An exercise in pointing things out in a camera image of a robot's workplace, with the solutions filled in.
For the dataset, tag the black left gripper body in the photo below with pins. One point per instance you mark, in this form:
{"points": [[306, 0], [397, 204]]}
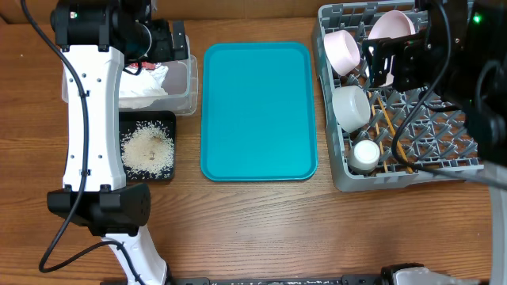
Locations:
{"points": [[162, 49]]}

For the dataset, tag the grey-green bowl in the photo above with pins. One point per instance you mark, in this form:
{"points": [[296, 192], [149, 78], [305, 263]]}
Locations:
{"points": [[351, 107]]}

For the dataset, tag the black plastic tray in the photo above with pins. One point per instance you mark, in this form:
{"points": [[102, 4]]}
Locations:
{"points": [[128, 119]]}

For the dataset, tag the white rice pile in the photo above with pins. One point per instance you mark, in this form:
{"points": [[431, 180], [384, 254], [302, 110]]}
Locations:
{"points": [[147, 151]]}

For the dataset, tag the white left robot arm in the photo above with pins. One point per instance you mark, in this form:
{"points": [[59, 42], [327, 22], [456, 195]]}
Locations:
{"points": [[95, 41]]}

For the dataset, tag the grey dishwasher rack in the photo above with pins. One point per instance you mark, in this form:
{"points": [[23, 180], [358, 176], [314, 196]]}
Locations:
{"points": [[437, 139]]}

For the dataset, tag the red snack wrapper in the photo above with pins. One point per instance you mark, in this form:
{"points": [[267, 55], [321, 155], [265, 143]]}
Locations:
{"points": [[145, 65]]}

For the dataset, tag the pink small bowl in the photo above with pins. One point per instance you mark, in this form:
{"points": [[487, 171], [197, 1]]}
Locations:
{"points": [[341, 51]]}

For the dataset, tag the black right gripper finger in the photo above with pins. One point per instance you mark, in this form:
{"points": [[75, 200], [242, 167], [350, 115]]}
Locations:
{"points": [[386, 47], [383, 67]]}

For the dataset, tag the clear plastic bin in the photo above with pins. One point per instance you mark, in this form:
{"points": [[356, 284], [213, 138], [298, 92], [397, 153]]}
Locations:
{"points": [[178, 83]]}

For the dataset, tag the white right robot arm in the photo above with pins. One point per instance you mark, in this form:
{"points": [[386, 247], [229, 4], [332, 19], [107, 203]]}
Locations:
{"points": [[461, 57]]}

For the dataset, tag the teal plastic tray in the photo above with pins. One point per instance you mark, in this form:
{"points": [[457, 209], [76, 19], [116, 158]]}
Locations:
{"points": [[258, 118]]}

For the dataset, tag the white paper cup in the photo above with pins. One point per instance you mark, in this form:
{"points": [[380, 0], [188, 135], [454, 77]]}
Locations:
{"points": [[364, 157]]}

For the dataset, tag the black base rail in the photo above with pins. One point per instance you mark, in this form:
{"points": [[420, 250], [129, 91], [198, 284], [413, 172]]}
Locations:
{"points": [[411, 273]]}

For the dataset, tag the pink round plate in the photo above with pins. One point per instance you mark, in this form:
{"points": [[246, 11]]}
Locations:
{"points": [[392, 24]]}

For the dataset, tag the white napkin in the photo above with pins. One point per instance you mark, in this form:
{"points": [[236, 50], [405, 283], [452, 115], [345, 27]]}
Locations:
{"points": [[140, 91]]}

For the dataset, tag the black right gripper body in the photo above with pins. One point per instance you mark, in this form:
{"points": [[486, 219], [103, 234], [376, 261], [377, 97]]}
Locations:
{"points": [[415, 70]]}

